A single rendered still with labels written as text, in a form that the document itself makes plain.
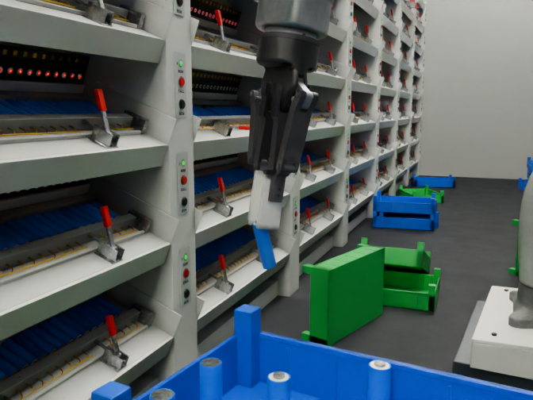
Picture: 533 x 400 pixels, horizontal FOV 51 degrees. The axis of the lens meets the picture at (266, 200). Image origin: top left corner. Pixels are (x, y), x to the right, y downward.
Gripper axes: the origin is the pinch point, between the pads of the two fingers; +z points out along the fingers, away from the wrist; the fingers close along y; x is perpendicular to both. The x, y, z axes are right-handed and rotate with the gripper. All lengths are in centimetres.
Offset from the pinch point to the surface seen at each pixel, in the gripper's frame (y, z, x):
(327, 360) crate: -21.6, 11.5, 3.5
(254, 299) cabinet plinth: 75, 39, -43
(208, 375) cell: -22.7, 11.3, 15.8
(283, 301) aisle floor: 81, 42, -57
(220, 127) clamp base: 59, -9, -18
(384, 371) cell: -29.3, 9.0, 3.8
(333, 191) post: 133, 11, -107
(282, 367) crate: -17.8, 13.7, 5.6
